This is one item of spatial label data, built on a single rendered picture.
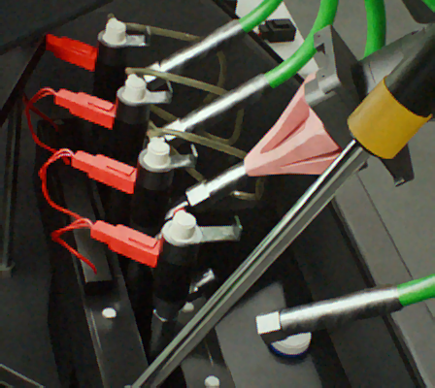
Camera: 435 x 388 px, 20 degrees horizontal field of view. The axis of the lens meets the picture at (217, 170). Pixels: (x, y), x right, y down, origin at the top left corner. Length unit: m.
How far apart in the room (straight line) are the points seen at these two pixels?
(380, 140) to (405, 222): 2.28
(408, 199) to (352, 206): 1.56
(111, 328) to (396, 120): 0.60
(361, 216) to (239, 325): 0.16
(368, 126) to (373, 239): 0.75
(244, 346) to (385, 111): 0.80
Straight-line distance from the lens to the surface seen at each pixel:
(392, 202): 2.70
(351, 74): 0.79
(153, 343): 0.93
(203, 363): 0.94
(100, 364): 0.93
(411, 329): 1.06
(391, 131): 0.37
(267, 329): 0.79
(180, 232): 0.84
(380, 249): 1.12
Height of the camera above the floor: 1.68
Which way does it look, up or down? 39 degrees down
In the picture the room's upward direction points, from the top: 12 degrees clockwise
